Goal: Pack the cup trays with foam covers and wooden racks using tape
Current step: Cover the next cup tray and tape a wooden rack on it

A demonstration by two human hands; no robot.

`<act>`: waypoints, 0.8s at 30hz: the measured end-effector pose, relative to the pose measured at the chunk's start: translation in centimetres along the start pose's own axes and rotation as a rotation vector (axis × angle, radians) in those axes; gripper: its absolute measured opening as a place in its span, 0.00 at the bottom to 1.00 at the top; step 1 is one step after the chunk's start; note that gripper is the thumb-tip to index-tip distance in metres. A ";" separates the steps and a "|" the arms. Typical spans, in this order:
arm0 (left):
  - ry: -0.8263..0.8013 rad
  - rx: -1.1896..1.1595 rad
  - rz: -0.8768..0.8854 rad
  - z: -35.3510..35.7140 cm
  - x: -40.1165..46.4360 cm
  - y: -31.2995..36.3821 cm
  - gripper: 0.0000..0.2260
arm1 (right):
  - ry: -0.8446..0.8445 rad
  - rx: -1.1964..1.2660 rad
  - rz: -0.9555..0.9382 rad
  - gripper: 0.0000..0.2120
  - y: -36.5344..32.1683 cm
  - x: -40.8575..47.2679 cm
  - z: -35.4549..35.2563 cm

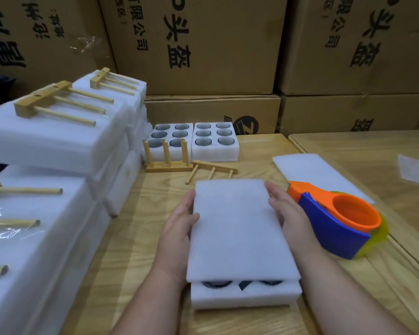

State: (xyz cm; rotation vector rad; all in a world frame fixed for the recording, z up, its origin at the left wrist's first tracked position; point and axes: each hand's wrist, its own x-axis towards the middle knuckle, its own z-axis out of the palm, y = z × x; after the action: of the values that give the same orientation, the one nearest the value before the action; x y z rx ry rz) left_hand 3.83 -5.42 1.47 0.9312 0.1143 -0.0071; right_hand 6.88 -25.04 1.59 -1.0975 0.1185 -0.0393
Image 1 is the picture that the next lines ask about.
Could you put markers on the person's right hand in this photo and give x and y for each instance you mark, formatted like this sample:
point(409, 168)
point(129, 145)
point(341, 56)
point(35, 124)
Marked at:
point(293, 219)

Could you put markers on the person's left hand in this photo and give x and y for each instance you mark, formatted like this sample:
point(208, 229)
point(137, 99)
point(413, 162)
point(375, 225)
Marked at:
point(176, 244)

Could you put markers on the orange and blue tape dispenser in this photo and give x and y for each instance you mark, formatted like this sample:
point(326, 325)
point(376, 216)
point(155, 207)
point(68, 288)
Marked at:
point(335, 233)

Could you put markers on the pile of white foam sheets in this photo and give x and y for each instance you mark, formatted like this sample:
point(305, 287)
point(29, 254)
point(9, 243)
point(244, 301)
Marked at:
point(314, 171)

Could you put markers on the set of grey glass cups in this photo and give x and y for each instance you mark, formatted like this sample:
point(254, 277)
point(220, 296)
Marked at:
point(216, 283)

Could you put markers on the row of wooden peg racks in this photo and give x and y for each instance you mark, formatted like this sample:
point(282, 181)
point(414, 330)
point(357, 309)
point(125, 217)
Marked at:
point(167, 167)

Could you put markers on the stack of white foam trays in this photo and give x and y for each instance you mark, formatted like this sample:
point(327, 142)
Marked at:
point(216, 153)

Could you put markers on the person's left forearm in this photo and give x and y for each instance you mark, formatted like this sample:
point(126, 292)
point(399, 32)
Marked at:
point(150, 310)

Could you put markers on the person's right forearm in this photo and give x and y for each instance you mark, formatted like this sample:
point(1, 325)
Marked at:
point(349, 300)

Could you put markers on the clear plastic wrap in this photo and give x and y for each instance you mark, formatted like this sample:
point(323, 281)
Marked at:
point(415, 171)

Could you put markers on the stack of brown cardboard boxes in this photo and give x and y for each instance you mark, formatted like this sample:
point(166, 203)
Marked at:
point(216, 38)

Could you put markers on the black plastic bag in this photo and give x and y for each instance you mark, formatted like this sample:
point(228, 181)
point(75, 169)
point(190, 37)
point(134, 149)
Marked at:
point(0, 90)

